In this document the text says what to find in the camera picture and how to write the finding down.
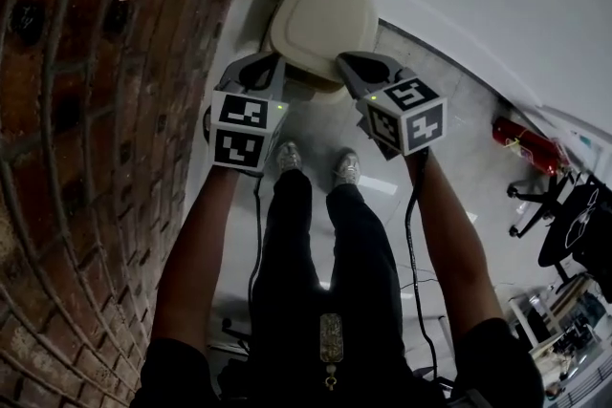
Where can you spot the person's right grey shoe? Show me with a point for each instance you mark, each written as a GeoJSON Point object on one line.
{"type": "Point", "coordinates": [346, 167]}

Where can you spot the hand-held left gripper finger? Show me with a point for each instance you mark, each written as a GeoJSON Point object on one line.
{"type": "Point", "coordinates": [279, 81]}
{"type": "Point", "coordinates": [234, 71]}

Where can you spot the red fire extinguisher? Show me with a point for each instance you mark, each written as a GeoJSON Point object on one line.
{"type": "Point", "coordinates": [526, 143]}

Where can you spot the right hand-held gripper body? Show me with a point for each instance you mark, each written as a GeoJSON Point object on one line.
{"type": "Point", "coordinates": [411, 119]}

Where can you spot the person's legs in black trousers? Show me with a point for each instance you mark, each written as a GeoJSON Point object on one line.
{"type": "Point", "coordinates": [287, 253]}

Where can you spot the cluttered white desk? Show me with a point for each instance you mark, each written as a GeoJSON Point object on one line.
{"type": "Point", "coordinates": [559, 329]}

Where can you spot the person's right forearm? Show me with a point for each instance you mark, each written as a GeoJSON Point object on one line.
{"type": "Point", "coordinates": [454, 243]}

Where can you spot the person's grey shoe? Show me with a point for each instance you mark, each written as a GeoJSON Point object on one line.
{"type": "Point", "coordinates": [289, 156]}
{"type": "Point", "coordinates": [346, 167]}

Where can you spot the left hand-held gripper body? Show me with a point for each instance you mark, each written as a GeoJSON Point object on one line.
{"type": "Point", "coordinates": [239, 143]}

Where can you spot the black mesh office chair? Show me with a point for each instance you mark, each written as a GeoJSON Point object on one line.
{"type": "Point", "coordinates": [569, 224]}

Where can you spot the person's left forearm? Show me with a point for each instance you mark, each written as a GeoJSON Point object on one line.
{"type": "Point", "coordinates": [191, 253]}

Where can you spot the person's black shirt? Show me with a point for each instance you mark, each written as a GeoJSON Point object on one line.
{"type": "Point", "coordinates": [181, 372]}

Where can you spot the person's left grey shoe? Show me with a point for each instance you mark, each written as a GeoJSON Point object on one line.
{"type": "Point", "coordinates": [289, 156]}

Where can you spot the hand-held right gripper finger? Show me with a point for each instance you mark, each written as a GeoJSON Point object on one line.
{"type": "Point", "coordinates": [382, 61]}
{"type": "Point", "coordinates": [353, 83]}

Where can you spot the beige toilet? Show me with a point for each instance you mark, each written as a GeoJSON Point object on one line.
{"type": "Point", "coordinates": [320, 19]}

